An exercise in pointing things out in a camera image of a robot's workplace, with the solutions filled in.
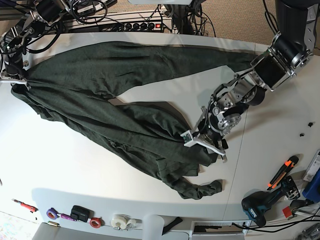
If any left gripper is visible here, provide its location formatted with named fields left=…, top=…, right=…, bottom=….
left=180, top=106, right=228, bottom=163

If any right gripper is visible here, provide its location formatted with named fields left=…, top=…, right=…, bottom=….
left=0, top=60, right=31, bottom=90

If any dark green t-shirt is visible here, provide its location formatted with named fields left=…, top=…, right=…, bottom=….
left=11, top=41, right=255, bottom=200

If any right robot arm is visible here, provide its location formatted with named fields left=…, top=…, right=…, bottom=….
left=0, top=0, right=72, bottom=88

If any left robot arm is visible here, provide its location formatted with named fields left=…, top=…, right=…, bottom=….
left=181, top=0, right=320, bottom=161

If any orange black utility knife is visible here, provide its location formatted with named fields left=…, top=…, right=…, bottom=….
left=266, top=155, right=299, bottom=191

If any red square tag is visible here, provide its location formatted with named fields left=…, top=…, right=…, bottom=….
left=282, top=206, right=293, bottom=219

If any blue box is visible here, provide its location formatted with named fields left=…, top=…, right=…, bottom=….
left=302, top=170, right=320, bottom=203

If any white paper roll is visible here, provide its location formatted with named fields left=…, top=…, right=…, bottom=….
left=142, top=214, right=165, bottom=240

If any clear tape dispenser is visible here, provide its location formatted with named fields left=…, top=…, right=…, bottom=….
left=110, top=214, right=142, bottom=231

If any red black screwdriver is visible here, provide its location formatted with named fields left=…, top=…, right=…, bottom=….
left=12, top=199, right=38, bottom=213

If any black power strip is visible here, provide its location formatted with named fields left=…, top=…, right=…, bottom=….
left=68, top=22, right=172, bottom=33

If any purple tape roll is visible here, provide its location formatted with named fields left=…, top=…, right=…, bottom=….
left=46, top=207, right=59, bottom=220

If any red tape roll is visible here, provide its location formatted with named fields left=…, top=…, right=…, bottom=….
left=89, top=217, right=102, bottom=229

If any teal black cordless drill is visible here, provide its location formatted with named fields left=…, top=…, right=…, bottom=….
left=241, top=176, right=301, bottom=228

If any black action camera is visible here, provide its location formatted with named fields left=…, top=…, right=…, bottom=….
left=70, top=205, right=91, bottom=223

